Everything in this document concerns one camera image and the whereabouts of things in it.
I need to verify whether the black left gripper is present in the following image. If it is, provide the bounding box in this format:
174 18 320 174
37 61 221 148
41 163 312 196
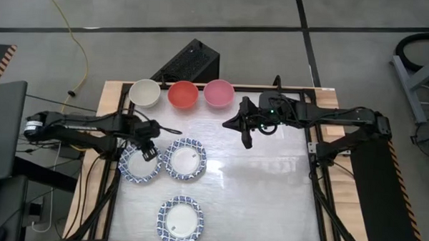
132 119 162 162

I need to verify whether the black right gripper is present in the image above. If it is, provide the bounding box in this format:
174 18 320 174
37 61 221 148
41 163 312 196
222 95 275 150

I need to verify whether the blue patterned paper bowl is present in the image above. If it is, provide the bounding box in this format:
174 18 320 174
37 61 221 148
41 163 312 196
117 142 164 185
162 137 208 182
155 195 206 241

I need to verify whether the pink plastic bowl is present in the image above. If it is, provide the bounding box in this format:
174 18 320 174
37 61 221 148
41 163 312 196
202 78 236 109

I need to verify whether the white plastic bowl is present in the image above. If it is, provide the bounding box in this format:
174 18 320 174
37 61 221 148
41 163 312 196
128 77 162 109

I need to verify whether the orange plastic bowl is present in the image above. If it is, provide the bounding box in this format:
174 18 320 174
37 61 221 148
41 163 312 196
167 79 200 110

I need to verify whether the black perforated box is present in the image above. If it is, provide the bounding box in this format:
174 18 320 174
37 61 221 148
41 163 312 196
149 36 222 85

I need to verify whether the grey laptop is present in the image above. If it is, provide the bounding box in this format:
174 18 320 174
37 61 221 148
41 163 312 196
0 79 29 185

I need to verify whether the large black striped-edge mat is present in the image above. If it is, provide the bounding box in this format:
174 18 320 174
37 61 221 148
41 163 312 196
345 137 429 241

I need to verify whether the grey metal stand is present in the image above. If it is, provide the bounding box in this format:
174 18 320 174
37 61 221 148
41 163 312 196
388 47 429 125

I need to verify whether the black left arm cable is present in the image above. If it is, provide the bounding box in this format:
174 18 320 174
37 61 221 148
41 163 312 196
127 108 184 135

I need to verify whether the black metal table frame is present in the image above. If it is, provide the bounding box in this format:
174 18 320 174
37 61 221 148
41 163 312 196
65 68 378 241

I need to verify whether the yellow floor cable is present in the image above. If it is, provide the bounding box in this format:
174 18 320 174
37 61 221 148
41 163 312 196
35 0 93 152

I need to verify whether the black hose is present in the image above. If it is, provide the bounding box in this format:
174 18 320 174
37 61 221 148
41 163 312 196
394 31 429 74

